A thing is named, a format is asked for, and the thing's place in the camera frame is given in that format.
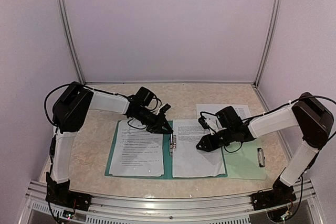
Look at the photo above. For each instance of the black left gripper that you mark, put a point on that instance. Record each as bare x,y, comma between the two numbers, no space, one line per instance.
158,126

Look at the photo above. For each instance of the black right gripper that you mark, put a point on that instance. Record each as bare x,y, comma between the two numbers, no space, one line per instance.
209,145

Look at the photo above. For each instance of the metal folder clip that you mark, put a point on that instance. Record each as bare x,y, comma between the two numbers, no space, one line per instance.
172,145

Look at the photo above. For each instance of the printed paper sheet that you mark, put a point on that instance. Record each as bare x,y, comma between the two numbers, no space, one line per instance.
135,153

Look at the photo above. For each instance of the dark green folder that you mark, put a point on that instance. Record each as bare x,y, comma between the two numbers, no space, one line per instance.
166,158

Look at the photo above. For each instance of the white paper sheet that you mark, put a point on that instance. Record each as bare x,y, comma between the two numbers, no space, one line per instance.
242,110

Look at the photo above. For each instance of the printed paper stack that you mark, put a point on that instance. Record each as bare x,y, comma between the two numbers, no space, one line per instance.
187,160

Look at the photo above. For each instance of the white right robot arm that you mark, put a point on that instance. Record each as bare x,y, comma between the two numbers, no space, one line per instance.
307,114

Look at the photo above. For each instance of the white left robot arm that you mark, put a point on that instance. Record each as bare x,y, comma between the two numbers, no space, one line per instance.
70,111

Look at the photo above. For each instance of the light green clipboard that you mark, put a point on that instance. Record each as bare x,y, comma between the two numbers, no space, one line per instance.
242,162

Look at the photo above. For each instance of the front aluminium rail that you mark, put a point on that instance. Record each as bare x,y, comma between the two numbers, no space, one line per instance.
238,208

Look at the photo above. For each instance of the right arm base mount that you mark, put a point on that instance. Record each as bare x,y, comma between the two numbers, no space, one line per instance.
279,194

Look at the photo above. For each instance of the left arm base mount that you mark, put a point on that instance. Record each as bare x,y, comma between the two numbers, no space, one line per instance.
60,194

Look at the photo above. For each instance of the right aluminium frame post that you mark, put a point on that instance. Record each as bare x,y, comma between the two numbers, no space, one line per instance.
268,43

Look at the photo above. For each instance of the aluminium frame post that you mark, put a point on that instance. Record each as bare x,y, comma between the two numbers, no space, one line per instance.
70,41
268,43

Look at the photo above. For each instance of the left aluminium frame post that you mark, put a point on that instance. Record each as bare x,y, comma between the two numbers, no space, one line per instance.
70,41

